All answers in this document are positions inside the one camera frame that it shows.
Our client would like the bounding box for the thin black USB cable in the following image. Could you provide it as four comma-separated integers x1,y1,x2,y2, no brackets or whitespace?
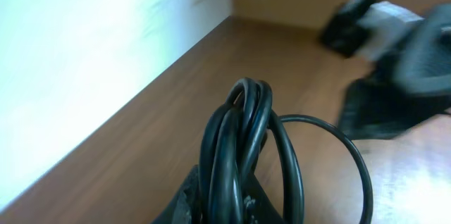
278,113,374,224

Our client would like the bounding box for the thick black USB cable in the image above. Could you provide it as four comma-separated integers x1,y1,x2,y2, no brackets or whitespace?
197,77,306,224

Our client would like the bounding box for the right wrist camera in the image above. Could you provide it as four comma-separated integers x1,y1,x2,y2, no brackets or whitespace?
319,0,424,61

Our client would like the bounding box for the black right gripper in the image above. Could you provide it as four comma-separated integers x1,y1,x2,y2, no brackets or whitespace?
337,4,450,140

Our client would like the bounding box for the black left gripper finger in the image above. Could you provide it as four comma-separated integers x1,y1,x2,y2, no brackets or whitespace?
153,165,285,224

